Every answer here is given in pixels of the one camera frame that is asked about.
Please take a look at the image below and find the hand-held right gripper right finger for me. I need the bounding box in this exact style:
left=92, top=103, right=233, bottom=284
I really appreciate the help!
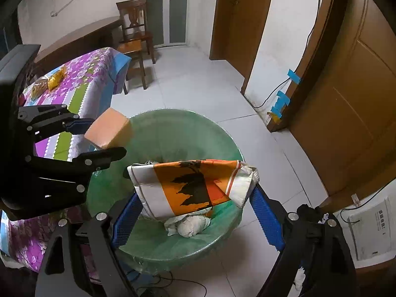
left=250, top=184, right=356, bottom=297

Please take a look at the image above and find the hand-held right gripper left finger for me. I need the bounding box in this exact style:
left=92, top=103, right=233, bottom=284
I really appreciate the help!
left=35, top=192, right=146, bottom=297

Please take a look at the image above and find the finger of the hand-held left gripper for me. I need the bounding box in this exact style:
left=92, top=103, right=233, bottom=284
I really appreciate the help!
left=17, top=104, right=95, bottom=140
left=24, top=147, right=128, bottom=194

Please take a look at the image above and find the orange sponge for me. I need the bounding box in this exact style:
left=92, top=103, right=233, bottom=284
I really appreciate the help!
left=84, top=108, right=134, bottom=149

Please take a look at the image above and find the green lined trash bin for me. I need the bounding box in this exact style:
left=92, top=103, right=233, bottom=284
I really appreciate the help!
left=86, top=108, right=246, bottom=274

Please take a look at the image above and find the grey tissue ball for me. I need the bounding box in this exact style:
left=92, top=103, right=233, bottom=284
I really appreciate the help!
left=176, top=215, right=212, bottom=239

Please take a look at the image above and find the orange and white snack bag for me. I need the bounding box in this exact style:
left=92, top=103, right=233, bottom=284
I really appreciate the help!
left=127, top=159, right=259, bottom=220

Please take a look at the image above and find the white crumpled tissue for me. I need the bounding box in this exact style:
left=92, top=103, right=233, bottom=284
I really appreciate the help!
left=164, top=217, right=181, bottom=237

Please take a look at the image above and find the yellow crumpled wrapper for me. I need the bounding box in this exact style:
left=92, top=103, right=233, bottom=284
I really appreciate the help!
left=47, top=70, right=68, bottom=91

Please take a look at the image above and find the plastic-wrapped cake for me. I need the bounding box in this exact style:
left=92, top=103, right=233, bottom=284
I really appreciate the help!
left=30, top=79, right=50, bottom=99

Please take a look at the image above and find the dark wooden dining table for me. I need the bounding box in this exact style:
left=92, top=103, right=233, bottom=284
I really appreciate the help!
left=34, top=15, right=124, bottom=72

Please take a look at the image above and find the wooden chair with orange seat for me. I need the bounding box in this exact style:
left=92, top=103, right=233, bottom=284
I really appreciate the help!
left=116, top=39, right=147, bottom=95

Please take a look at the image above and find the white cardboard box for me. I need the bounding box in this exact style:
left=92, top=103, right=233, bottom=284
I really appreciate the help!
left=332, top=196, right=396, bottom=268

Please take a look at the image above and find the dark wooden chair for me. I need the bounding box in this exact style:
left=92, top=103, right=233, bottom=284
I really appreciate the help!
left=116, top=0, right=156, bottom=65

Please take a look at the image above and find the brown panelled wooden door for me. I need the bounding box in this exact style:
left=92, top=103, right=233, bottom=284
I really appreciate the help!
left=268, top=0, right=396, bottom=211

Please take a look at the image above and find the frosted glass double door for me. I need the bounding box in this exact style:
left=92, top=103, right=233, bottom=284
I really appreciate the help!
left=144, top=0, right=190, bottom=48

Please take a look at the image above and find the black floor cable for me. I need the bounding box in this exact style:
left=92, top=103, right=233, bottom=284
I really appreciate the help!
left=136, top=271, right=208, bottom=297

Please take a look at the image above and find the black wall cable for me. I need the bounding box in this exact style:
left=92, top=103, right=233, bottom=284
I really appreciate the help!
left=243, top=0, right=327, bottom=109

